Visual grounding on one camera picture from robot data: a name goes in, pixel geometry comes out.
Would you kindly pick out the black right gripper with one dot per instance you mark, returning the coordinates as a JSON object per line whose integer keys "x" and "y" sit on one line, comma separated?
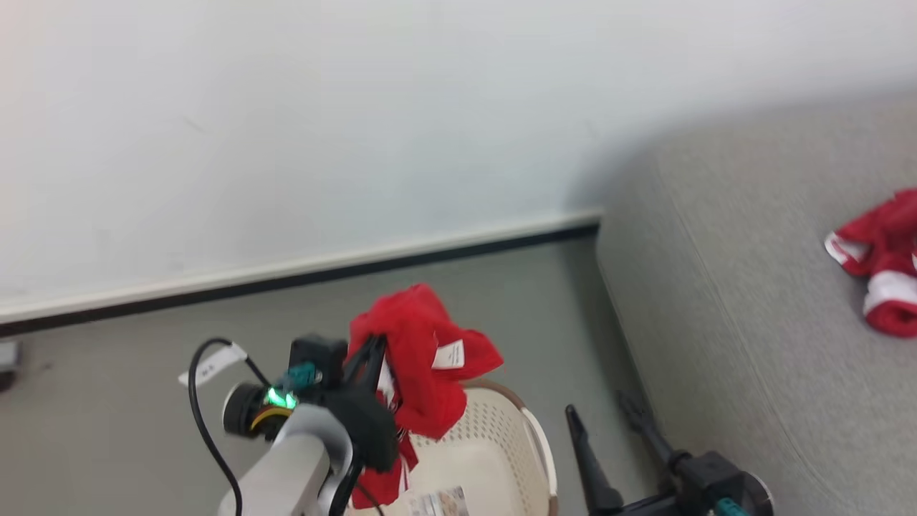
{"x": 702, "y": 484}

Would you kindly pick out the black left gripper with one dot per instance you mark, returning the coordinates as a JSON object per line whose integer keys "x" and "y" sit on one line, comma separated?
{"x": 365, "y": 426}

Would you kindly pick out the red garment with white tag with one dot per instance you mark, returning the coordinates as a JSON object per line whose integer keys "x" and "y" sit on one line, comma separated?
{"x": 415, "y": 337}

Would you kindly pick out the grey fabric sofa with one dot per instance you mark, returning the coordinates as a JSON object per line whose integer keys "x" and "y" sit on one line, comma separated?
{"x": 752, "y": 287}

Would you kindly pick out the white and black baseboard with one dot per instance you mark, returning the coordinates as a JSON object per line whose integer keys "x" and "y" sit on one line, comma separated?
{"x": 286, "y": 276}

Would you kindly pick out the cream perforated laundry basket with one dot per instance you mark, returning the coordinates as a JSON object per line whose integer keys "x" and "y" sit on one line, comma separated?
{"x": 494, "y": 444}

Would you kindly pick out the printed paper label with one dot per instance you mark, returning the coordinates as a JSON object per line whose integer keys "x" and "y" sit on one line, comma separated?
{"x": 440, "y": 502}

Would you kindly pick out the red garment with white trim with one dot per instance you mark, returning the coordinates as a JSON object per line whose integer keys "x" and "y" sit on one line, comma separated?
{"x": 888, "y": 229}

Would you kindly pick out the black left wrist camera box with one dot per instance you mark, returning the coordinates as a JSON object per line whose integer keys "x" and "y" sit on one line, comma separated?
{"x": 315, "y": 355}

